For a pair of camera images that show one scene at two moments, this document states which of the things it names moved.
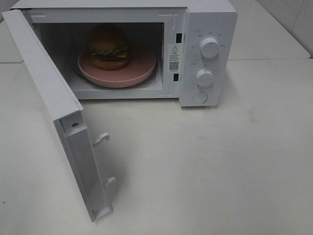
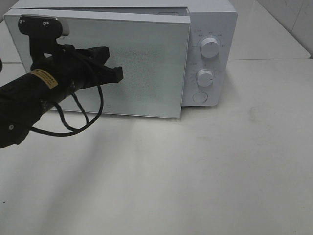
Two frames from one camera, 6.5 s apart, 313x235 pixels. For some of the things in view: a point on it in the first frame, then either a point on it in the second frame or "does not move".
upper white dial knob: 210,47 does not move
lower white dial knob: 204,78 does not move
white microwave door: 64,106 to 150,46
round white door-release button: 200,97 does not move
